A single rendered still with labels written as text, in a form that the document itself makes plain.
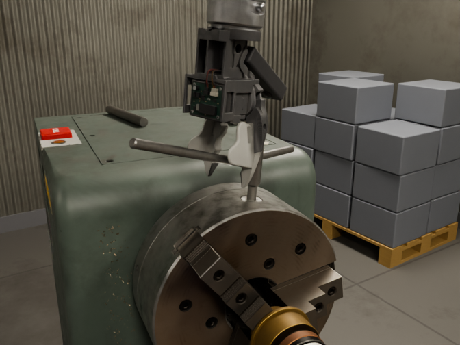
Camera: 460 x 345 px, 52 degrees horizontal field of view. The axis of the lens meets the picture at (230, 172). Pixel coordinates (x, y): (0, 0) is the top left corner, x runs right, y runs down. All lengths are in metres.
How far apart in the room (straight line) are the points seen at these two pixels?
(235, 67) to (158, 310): 0.35
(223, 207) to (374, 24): 3.64
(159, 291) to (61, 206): 0.21
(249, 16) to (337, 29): 3.91
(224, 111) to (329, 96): 2.66
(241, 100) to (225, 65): 0.05
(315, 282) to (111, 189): 0.35
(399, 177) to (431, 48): 1.26
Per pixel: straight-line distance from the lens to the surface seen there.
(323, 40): 4.65
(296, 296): 0.73
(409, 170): 3.02
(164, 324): 0.71
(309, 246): 0.76
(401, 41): 4.06
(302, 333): 0.64
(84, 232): 0.79
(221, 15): 0.62
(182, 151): 0.58
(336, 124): 3.22
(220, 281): 0.66
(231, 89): 0.61
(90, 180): 0.79
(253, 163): 0.66
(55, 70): 3.67
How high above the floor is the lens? 1.50
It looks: 18 degrees down
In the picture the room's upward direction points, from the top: straight up
